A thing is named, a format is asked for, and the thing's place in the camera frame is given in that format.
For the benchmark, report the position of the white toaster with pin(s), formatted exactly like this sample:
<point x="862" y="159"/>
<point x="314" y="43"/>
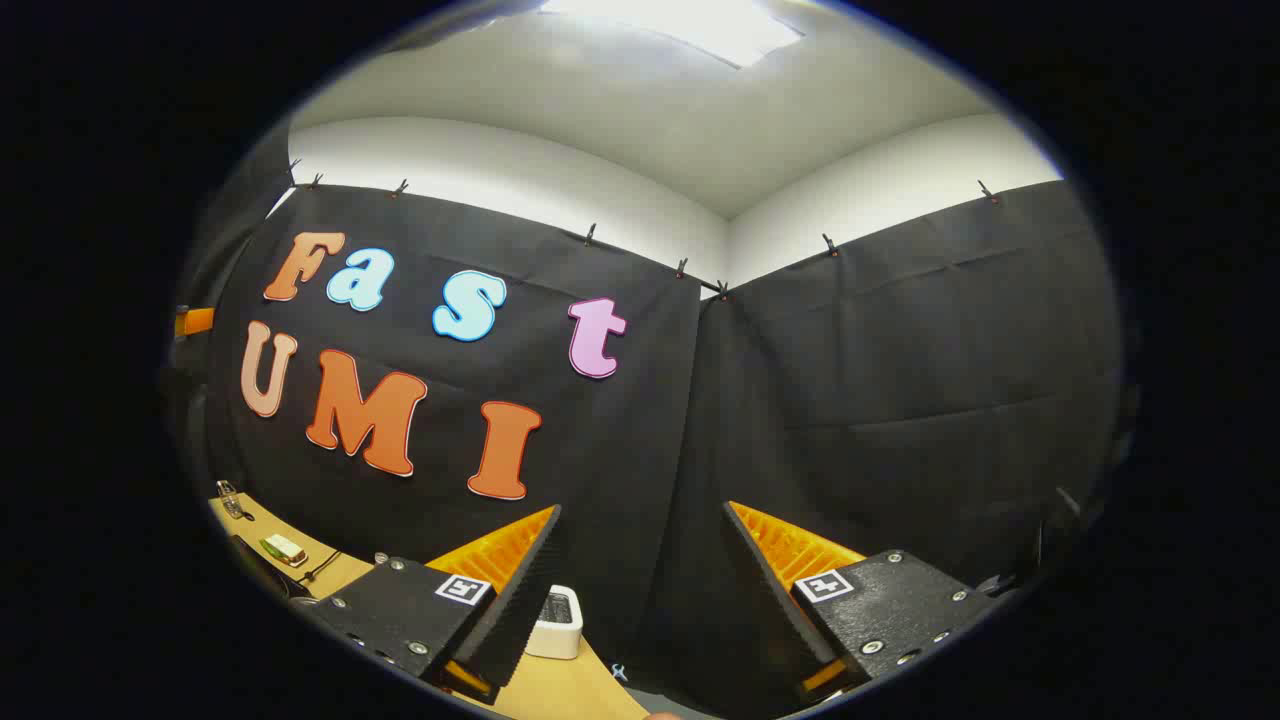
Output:
<point x="558" y="628"/>

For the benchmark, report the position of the sandwich on white plate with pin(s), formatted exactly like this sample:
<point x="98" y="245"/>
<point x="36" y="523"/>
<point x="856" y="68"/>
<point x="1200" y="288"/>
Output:
<point x="284" y="548"/>

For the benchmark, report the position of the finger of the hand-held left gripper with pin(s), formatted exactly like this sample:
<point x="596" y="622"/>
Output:
<point x="197" y="321"/>

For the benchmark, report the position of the black induction cooktop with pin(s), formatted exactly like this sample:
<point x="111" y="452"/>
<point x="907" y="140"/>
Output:
<point x="262" y="572"/>

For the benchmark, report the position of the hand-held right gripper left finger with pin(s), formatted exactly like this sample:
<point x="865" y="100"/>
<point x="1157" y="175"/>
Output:
<point x="520" y="600"/>

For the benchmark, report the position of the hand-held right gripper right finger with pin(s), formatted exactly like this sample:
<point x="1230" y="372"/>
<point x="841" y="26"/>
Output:
<point x="775" y="600"/>

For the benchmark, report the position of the black backdrop cloth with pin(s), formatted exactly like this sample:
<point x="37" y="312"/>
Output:
<point x="850" y="400"/>

